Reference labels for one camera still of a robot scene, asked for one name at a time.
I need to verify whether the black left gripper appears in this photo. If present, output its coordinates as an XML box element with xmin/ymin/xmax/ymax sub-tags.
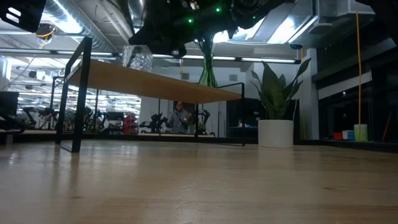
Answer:
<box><xmin>0</xmin><ymin>0</ymin><xmax>47</xmax><ymax>34</ymax></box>

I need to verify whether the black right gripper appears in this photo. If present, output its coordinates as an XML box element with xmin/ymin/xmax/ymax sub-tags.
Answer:
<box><xmin>129</xmin><ymin>18</ymin><xmax>188</xmax><ymax>58</ymax></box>

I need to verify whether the clear textured glass vase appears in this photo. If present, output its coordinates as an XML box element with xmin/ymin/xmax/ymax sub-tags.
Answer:
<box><xmin>121</xmin><ymin>45</ymin><xmax>154</xmax><ymax>73</ymax></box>

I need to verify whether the green glass vase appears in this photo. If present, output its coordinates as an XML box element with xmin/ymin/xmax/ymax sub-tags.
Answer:
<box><xmin>198</xmin><ymin>53</ymin><xmax>219</xmax><ymax>88</ymax></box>

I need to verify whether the black round ceiling device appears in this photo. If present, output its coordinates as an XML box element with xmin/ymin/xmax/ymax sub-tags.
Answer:
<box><xmin>34</xmin><ymin>24</ymin><xmax>57</xmax><ymax>40</ymax></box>

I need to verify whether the person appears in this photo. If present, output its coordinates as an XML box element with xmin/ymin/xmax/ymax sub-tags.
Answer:
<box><xmin>166</xmin><ymin>101</ymin><xmax>192</xmax><ymax>134</ymax></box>

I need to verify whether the black monitor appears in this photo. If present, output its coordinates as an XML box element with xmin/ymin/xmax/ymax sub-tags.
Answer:
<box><xmin>0</xmin><ymin>91</ymin><xmax>19</xmax><ymax>118</ymax></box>

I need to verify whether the long LED light bar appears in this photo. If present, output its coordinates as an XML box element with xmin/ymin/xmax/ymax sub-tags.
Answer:
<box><xmin>0</xmin><ymin>48</ymin><xmax>302</xmax><ymax>65</ymax></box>

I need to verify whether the snake plant in white pot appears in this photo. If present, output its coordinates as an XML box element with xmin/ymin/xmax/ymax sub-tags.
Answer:
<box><xmin>251</xmin><ymin>58</ymin><xmax>312</xmax><ymax>149</ymax></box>

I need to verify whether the pale green cup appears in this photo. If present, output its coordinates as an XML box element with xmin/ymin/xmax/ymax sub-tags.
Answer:
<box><xmin>353</xmin><ymin>124</ymin><xmax>368</xmax><ymax>142</ymax></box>

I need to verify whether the thin red rod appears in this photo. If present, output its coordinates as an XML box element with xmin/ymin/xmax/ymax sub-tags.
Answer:
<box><xmin>381</xmin><ymin>112</ymin><xmax>392</xmax><ymax>142</ymax></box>

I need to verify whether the wooden shelf black metal frame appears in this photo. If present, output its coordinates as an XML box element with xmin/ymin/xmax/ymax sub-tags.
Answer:
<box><xmin>55</xmin><ymin>35</ymin><xmax>246</xmax><ymax>153</ymax></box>

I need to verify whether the black aluminium table frame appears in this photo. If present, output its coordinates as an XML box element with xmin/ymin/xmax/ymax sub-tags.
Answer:
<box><xmin>0</xmin><ymin>129</ymin><xmax>398</xmax><ymax>153</ymax></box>

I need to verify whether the yellow hanging power cable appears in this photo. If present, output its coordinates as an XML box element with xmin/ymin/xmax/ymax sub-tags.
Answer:
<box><xmin>356</xmin><ymin>11</ymin><xmax>363</xmax><ymax>141</ymax></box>

